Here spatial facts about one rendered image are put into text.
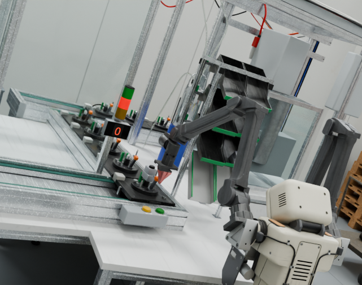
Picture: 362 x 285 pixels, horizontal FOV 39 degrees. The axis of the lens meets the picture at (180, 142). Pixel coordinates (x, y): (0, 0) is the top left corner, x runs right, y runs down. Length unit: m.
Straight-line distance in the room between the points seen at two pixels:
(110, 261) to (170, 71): 4.45
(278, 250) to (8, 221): 1.00
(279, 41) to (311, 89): 3.72
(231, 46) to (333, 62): 1.58
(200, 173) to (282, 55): 1.22
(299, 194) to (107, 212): 0.84
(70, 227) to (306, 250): 0.92
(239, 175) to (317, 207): 0.30
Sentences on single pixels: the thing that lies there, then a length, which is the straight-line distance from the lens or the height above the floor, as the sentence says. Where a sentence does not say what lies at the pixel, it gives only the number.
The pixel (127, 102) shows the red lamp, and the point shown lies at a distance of 2.36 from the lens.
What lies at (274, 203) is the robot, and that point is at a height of 1.28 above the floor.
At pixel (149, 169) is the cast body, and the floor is 1.08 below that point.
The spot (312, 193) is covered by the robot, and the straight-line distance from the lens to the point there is 1.92.
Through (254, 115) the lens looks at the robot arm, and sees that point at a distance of 1.96.
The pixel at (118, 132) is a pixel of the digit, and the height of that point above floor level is 1.20.
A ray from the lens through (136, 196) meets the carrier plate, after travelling 2.35.
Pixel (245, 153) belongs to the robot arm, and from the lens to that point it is 1.92.
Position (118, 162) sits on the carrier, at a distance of 2.62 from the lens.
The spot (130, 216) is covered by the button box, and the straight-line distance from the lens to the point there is 2.20.
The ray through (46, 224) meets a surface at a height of 0.86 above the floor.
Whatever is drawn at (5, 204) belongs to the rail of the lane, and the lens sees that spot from 2.08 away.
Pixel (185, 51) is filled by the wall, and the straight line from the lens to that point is 6.23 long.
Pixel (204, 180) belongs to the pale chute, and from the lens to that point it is 2.59.
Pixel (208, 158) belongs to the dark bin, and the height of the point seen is 1.20.
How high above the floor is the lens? 1.77
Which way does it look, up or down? 12 degrees down
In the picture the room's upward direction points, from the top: 21 degrees clockwise
